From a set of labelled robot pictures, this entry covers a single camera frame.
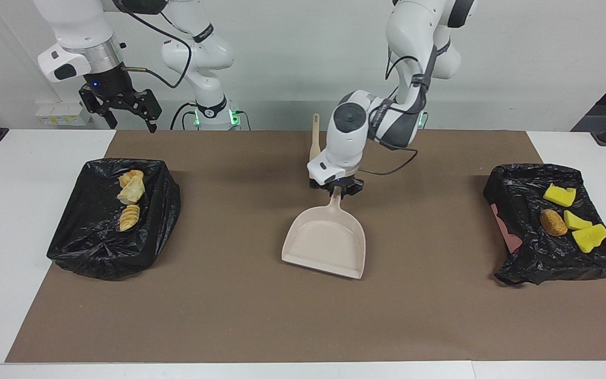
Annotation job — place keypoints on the pale ridged bread piece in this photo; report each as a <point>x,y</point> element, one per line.
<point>129,218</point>

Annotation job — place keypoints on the orange striped croissant toy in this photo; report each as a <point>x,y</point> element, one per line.
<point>130,176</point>

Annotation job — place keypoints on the beige plastic dustpan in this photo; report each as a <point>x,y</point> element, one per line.
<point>324,247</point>

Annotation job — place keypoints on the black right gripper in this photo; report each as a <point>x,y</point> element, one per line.
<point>113,89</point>

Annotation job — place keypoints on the notched yellow sponge piece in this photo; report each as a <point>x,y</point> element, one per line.
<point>575,221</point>

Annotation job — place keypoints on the white wall box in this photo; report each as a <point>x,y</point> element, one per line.
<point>63,113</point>

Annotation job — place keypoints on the black bagged bin showing pink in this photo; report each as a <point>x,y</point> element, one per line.
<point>518,189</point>

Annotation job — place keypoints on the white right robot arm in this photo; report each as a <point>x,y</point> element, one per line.
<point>198,52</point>

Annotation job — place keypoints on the large yellow sponge piece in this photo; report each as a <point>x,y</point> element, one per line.
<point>589,238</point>

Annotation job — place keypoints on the brown table mat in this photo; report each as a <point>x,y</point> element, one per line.
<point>303,326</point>

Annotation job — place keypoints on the black bagged bin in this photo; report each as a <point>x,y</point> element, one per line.
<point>98,247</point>

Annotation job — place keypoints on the beige hand brush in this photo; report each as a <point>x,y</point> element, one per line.
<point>315,142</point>

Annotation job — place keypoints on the yellow sponge piece green backing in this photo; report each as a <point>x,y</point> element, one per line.
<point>559,195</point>

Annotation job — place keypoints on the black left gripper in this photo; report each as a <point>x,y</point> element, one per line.
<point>337,183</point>

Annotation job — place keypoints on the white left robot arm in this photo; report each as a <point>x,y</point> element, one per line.
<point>418,31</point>

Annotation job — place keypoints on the brown peanut shaped bread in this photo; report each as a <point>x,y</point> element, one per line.
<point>553,223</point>

